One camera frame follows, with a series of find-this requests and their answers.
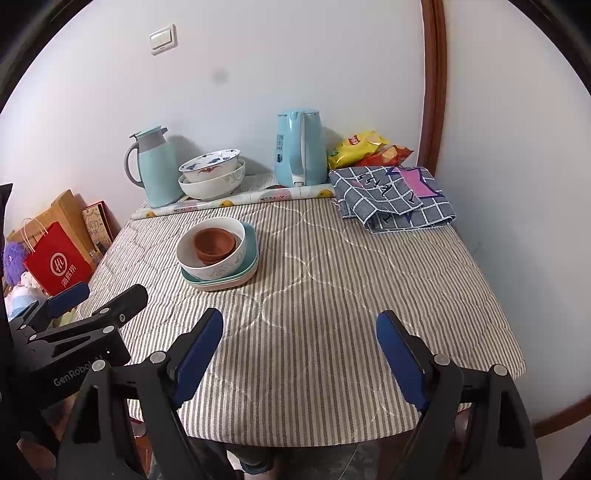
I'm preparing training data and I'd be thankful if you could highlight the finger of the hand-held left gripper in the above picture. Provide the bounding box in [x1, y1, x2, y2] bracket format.
[8, 281, 91, 332]
[28, 284, 149, 357]

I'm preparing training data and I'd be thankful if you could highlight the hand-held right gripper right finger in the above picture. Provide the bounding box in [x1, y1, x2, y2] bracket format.
[375, 310, 543, 480]

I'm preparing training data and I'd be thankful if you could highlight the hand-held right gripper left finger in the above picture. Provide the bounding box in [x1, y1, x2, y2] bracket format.
[55, 307, 225, 480]

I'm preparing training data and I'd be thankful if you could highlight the green plate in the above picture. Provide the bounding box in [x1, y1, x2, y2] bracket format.
[181, 223, 260, 292]

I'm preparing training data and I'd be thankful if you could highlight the plain white bowl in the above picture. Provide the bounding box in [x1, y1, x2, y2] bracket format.
[176, 216, 247, 281]

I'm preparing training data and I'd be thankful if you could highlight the terracotta bowl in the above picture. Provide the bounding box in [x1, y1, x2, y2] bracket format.
[193, 227, 237, 266]

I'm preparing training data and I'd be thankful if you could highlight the blue plate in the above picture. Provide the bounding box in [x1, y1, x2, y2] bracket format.
[181, 222, 258, 283]

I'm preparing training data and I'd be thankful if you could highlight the red paper bag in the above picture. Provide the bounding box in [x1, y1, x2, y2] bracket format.
[21, 217, 93, 296]

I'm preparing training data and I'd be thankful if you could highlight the pale soft toy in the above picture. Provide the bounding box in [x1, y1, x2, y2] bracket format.
[4, 272, 47, 319]

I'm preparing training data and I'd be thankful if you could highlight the purple fluffy toy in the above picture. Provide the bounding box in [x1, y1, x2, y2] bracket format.
[2, 242, 29, 289]

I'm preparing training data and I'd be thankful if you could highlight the patterned gift box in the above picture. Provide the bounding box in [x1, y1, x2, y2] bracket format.
[82, 200, 116, 259]

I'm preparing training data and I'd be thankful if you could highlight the cardboard box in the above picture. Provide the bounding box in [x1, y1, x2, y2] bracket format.
[7, 188, 98, 264]

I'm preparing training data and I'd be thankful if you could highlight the striped quilted table cover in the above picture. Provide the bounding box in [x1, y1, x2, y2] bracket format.
[74, 196, 526, 448]

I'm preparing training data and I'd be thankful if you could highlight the light blue thermos jug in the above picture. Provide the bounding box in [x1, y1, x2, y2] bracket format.
[124, 124, 184, 208]

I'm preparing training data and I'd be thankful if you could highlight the blue checked cloth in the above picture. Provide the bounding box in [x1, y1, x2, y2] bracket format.
[329, 165, 458, 234]

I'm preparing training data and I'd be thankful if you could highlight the large white bowl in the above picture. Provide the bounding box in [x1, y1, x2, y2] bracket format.
[178, 158, 247, 201]

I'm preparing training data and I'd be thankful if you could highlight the fruit-printed plastic tablecloth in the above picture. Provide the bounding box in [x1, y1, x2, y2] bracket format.
[130, 182, 335, 220]

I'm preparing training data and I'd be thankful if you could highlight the red-printed white bowl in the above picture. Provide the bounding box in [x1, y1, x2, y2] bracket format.
[178, 148, 242, 184]

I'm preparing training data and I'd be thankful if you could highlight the red snack bag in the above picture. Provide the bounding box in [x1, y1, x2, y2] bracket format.
[355, 144, 415, 168]

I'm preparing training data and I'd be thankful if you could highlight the yellow snack bag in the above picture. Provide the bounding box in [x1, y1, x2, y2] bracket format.
[327, 130, 386, 171]

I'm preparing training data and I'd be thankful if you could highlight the light blue electric kettle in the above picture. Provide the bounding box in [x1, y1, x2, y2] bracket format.
[274, 109, 328, 188]

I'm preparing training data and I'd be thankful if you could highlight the white light switch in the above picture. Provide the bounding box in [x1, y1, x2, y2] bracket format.
[148, 25, 178, 56]

